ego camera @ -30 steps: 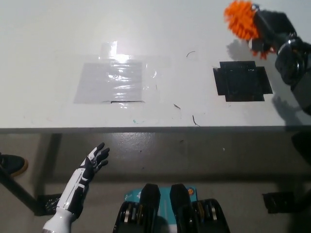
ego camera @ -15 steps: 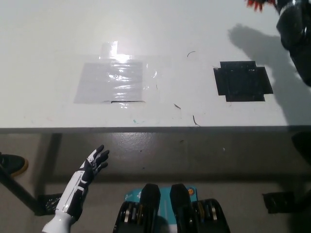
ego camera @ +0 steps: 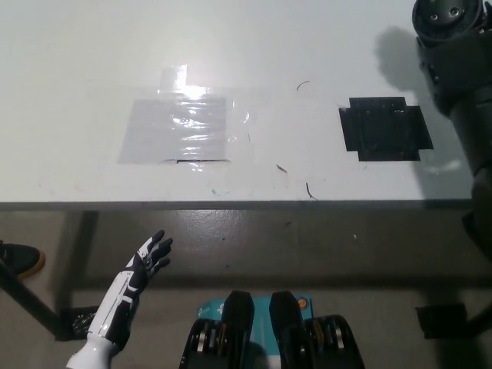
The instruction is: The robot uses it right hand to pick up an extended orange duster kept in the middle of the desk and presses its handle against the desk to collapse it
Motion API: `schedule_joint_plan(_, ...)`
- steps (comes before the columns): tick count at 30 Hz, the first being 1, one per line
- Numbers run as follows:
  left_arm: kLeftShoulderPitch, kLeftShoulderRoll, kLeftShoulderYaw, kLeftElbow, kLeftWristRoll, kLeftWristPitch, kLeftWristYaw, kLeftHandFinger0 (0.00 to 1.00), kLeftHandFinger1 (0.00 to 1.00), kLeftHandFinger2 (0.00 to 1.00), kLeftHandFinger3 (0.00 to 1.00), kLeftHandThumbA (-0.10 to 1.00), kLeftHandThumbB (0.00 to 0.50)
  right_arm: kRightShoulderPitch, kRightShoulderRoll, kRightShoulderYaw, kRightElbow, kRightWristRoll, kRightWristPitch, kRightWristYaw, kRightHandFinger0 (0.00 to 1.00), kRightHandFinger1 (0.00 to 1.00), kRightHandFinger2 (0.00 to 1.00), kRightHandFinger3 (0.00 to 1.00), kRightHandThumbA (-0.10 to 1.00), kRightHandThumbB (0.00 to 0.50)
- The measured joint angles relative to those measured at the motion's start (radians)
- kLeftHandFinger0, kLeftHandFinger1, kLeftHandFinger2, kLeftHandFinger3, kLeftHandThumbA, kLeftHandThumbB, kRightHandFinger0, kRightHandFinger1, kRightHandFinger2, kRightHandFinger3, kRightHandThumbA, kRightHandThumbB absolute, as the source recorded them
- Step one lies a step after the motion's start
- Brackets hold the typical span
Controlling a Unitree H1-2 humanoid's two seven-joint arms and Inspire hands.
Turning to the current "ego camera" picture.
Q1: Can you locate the clear plastic taped sheet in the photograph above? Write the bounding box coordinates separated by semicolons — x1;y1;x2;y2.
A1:
116;65;253;174

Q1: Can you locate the black metal bar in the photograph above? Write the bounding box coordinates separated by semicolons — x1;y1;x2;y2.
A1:
0;258;65;339

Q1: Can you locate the black shoe tan sole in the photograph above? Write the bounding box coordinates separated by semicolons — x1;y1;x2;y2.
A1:
0;240;48;281

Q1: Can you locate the black rounded bulky object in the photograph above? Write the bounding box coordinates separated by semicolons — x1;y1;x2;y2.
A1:
460;210;492;264

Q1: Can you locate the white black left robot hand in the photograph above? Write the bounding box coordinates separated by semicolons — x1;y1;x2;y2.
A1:
87;229;175;347

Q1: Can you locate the grey desk leg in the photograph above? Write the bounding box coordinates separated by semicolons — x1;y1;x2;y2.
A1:
56;212;101;312

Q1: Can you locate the black tape patch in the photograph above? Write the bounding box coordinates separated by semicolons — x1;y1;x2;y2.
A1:
337;96;434;162

